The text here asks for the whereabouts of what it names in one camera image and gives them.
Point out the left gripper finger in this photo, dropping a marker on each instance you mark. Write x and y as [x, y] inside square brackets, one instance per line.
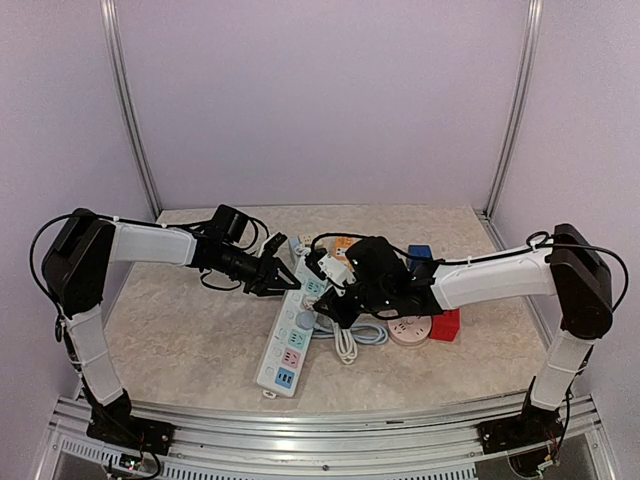
[281, 277]
[264, 290]

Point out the beige cube socket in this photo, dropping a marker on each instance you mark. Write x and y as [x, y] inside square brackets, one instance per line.
[307, 239]

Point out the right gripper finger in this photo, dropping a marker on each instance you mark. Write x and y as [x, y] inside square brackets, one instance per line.
[346, 315]
[327, 301]

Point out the aluminium frame post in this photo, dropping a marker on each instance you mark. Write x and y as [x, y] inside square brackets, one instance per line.
[110, 21]
[517, 108]

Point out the right aluminium frame post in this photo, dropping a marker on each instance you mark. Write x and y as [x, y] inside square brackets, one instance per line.
[517, 108]

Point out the white power strip blue USB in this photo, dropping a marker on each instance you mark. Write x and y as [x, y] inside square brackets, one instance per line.
[285, 351]

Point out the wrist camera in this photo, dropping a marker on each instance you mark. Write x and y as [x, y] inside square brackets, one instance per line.
[327, 267]
[272, 244]

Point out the front aluminium rail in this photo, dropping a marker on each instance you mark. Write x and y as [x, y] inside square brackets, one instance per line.
[407, 444]

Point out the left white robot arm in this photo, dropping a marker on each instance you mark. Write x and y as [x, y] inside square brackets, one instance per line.
[73, 273]

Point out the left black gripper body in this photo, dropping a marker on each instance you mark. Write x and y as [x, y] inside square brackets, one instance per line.
[255, 276]

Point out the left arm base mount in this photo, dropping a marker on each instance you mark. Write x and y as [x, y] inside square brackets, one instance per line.
[136, 434]

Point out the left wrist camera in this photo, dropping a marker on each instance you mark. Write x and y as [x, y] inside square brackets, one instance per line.
[272, 244]

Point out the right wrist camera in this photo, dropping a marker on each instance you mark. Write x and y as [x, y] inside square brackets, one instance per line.
[327, 267]

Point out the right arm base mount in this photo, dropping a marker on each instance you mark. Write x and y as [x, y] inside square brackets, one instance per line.
[514, 432]

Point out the white round socket base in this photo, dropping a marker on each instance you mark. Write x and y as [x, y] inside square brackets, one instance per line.
[410, 331]

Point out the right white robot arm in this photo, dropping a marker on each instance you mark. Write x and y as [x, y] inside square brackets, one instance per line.
[560, 264]

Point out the left aluminium frame post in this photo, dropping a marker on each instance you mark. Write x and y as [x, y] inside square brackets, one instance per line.
[110, 21]

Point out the orange power strip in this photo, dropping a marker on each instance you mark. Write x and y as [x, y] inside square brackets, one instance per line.
[341, 245]

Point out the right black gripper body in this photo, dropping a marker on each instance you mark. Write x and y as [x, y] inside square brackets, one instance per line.
[376, 296]

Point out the red cube socket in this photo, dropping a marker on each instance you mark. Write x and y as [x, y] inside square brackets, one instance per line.
[445, 327]

